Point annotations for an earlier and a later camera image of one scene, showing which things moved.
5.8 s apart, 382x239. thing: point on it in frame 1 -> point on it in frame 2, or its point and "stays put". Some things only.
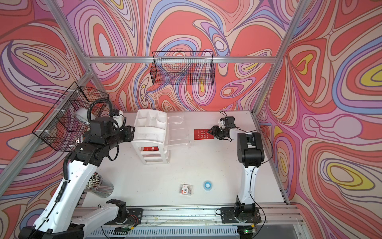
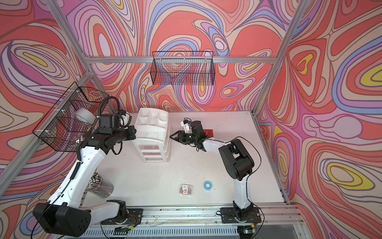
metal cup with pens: [99, 186] stays put
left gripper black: [128, 134] stays put
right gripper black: [216, 132] -> [180, 134]
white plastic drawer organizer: [150, 136] stays put
